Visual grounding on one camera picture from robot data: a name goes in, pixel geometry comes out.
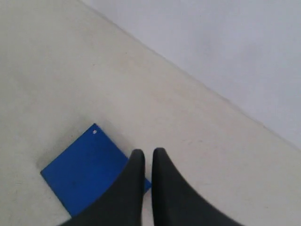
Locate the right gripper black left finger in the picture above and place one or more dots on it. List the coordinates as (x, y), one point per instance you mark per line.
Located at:
(121, 204)

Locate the blue binder folder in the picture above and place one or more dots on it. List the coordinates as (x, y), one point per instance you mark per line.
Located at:
(85, 170)

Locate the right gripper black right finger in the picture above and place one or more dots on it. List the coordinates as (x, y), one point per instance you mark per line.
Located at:
(175, 202)

